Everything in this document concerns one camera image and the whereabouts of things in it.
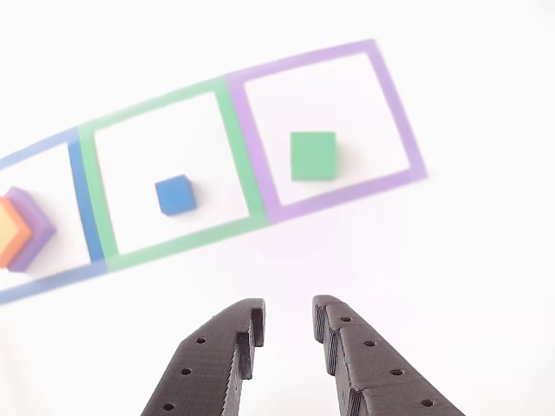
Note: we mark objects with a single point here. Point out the purple block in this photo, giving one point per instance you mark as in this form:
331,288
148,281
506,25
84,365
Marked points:
41,225

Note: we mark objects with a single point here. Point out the purple tape square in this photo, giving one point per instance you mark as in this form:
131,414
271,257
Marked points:
249,143

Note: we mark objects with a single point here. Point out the small blue cube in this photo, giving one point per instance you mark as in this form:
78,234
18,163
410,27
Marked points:
174,195

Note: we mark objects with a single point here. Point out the orange block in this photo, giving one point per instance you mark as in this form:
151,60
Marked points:
11,229

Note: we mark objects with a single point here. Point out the green tape square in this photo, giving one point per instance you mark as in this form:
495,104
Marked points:
93,195

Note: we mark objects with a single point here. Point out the green block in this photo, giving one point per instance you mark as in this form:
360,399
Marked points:
313,156

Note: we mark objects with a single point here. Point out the blue tape square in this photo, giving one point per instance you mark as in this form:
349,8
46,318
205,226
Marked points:
82,203

